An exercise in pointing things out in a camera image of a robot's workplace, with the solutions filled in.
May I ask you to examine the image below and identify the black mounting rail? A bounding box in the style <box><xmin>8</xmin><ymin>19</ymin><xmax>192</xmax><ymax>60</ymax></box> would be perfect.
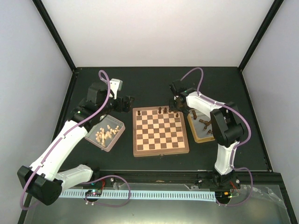
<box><xmin>35</xmin><ymin>170</ymin><xmax>283</xmax><ymax>187</ymax></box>

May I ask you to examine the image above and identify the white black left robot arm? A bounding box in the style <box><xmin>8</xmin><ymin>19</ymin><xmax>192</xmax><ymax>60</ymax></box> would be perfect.
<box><xmin>17</xmin><ymin>79</ymin><xmax>134</xmax><ymax>205</ymax></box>

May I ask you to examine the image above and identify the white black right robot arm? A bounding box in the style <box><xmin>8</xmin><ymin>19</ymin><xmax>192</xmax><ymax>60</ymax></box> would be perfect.
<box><xmin>169</xmin><ymin>80</ymin><xmax>247</xmax><ymax>188</ymax></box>

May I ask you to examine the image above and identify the right circuit board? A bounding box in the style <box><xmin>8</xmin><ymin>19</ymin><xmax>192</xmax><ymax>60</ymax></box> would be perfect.
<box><xmin>215</xmin><ymin>191</ymin><xmax>240</xmax><ymax>199</ymax></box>

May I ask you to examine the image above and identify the wooden chess board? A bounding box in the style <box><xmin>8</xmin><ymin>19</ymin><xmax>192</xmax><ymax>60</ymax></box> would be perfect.
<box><xmin>133</xmin><ymin>106</ymin><xmax>189</xmax><ymax>157</ymax></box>

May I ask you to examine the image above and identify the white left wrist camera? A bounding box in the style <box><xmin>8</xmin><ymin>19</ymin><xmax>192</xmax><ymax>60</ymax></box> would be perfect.
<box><xmin>110</xmin><ymin>78</ymin><xmax>123</xmax><ymax>99</ymax></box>

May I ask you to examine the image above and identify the circuit board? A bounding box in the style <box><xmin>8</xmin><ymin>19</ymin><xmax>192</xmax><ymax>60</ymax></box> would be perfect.
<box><xmin>215</xmin><ymin>191</ymin><xmax>240</xmax><ymax>199</ymax></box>
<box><xmin>85</xmin><ymin>189</ymin><xmax>102</xmax><ymax>197</ymax></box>

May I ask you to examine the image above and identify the pink metal tin tray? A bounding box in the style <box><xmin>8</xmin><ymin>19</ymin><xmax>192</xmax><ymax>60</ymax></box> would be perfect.
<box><xmin>85</xmin><ymin>115</ymin><xmax>125</xmax><ymax>152</ymax></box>

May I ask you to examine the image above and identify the black frame post right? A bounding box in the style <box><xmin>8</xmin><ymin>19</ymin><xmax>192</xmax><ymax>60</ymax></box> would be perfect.
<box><xmin>238</xmin><ymin>0</ymin><xmax>284</xmax><ymax>72</ymax></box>

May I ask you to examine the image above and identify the dark chess pieces pile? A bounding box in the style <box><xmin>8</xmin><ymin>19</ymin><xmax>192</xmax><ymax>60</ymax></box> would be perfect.
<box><xmin>191</xmin><ymin>110</ymin><xmax>213</xmax><ymax>138</ymax></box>

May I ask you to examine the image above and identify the light wooden chess pieces pile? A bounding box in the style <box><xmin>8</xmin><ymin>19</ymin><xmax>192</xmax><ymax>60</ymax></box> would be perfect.
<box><xmin>95</xmin><ymin>125</ymin><xmax>120</xmax><ymax>148</ymax></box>

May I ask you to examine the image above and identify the black frame post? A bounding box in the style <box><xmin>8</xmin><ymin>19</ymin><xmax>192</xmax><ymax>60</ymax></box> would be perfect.
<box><xmin>32</xmin><ymin>0</ymin><xmax>76</xmax><ymax>72</ymax></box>
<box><xmin>238</xmin><ymin>0</ymin><xmax>284</xmax><ymax>72</ymax></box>

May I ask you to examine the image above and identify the left circuit board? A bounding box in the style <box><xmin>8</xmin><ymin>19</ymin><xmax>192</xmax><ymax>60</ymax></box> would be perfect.
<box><xmin>85</xmin><ymin>189</ymin><xmax>102</xmax><ymax>197</ymax></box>

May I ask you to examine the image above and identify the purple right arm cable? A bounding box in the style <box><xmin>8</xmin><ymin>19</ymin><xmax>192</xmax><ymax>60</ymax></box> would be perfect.
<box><xmin>181</xmin><ymin>67</ymin><xmax>253</xmax><ymax>207</ymax></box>

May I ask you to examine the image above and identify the black frame post left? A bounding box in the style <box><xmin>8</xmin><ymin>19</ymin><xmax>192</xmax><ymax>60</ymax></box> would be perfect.
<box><xmin>32</xmin><ymin>0</ymin><xmax>76</xmax><ymax>72</ymax></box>

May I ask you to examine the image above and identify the gold metal tin tray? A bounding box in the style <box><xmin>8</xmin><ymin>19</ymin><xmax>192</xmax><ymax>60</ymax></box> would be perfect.
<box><xmin>187</xmin><ymin>109</ymin><xmax>214</xmax><ymax>143</ymax></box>

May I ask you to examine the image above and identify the light blue cable duct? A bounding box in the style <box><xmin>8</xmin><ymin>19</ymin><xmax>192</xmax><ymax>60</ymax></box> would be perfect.
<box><xmin>59</xmin><ymin>189</ymin><xmax>216</xmax><ymax>202</ymax></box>

